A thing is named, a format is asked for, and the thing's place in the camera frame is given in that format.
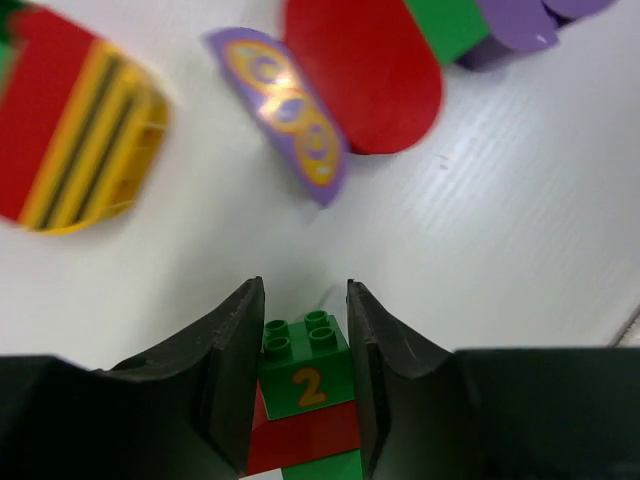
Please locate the purple printed lego slope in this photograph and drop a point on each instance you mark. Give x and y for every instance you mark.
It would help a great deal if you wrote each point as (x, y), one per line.
(285, 106)

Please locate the purple flower lego brick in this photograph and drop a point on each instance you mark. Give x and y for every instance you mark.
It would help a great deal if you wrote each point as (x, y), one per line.
(522, 28)

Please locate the red green yellow lego stack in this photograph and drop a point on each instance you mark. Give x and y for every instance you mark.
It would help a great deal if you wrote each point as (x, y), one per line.
(81, 122)

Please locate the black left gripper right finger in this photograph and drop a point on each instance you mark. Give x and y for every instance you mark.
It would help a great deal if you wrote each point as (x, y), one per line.
(509, 413)

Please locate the red rounded lego brick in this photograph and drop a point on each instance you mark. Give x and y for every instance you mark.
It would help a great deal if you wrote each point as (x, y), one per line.
(372, 67)

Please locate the green lego connector brick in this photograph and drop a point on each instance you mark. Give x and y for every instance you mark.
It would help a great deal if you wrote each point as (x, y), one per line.
(450, 27)

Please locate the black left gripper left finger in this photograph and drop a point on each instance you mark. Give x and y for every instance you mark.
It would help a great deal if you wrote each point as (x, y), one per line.
(182, 409)

